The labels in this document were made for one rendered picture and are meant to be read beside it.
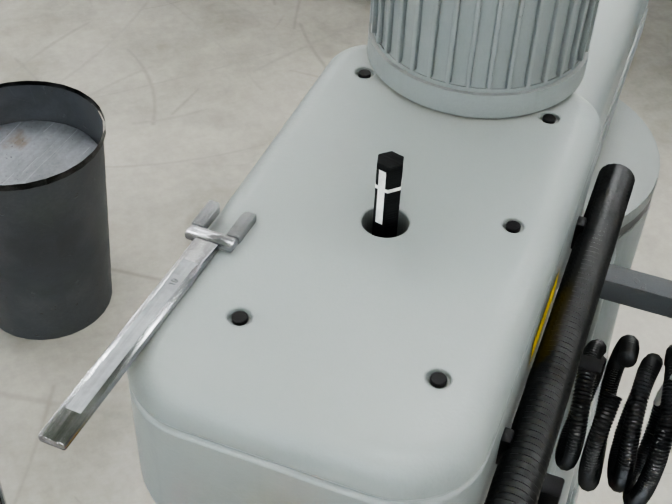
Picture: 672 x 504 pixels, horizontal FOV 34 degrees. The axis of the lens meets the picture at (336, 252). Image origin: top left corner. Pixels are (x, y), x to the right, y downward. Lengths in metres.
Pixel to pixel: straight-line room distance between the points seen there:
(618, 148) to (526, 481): 0.80
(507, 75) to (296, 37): 3.72
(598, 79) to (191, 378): 0.72
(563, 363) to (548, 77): 0.25
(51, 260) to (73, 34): 1.74
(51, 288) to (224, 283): 2.45
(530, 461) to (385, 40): 0.38
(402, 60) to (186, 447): 0.39
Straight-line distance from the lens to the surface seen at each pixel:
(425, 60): 0.95
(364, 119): 0.95
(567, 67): 0.99
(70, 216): 3.08
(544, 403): 0.85
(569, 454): 1.29
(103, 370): 0.74
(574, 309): 0.92
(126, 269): 3.58
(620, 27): 1.41
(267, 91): 4.32
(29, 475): 3.10
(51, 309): 3.30
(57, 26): 4.79
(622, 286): 1.21
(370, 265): 0.81
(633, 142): 1.54
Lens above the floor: 2.45
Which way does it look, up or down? 43 degrees down
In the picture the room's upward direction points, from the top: 2 degrees clockwise
